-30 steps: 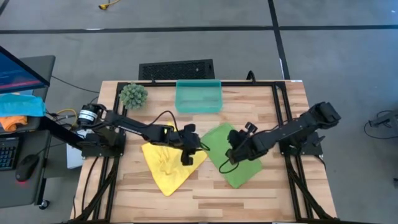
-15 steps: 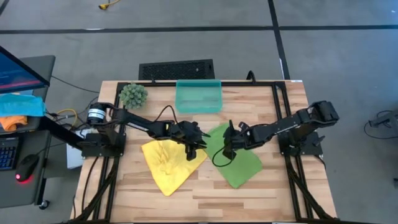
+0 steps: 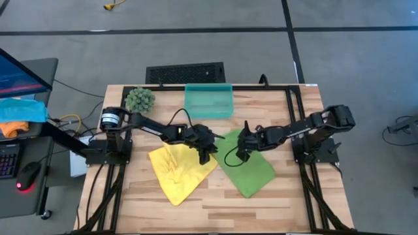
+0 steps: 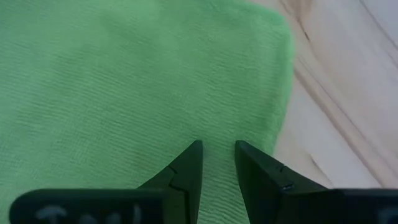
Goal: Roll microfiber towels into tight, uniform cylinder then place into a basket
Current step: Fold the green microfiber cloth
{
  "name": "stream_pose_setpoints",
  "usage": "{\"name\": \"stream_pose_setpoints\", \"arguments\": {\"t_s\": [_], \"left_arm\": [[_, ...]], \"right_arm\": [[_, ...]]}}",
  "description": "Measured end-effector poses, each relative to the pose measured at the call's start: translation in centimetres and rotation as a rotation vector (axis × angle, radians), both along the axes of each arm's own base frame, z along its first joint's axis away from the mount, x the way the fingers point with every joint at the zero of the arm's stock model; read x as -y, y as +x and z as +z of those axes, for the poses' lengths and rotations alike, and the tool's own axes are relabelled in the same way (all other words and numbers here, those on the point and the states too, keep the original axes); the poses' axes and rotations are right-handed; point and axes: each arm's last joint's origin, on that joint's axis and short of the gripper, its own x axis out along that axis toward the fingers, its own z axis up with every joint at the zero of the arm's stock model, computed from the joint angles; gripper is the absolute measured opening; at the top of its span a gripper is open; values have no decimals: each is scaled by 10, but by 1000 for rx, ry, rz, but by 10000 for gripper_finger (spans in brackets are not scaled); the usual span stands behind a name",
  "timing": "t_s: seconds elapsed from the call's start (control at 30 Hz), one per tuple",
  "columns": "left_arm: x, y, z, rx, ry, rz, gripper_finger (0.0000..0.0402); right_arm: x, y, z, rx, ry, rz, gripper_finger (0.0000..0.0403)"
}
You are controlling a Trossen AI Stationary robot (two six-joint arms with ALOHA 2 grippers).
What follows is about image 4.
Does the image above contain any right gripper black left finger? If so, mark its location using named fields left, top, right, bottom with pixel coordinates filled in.
left=9, top=139, right=205, bottom=224

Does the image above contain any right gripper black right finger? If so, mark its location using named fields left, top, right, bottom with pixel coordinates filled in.
left=234, top=140, right=398, bottom=224

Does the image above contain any green microfiber towel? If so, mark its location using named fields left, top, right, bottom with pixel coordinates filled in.
left=0, top=0, right=295, bottom=224

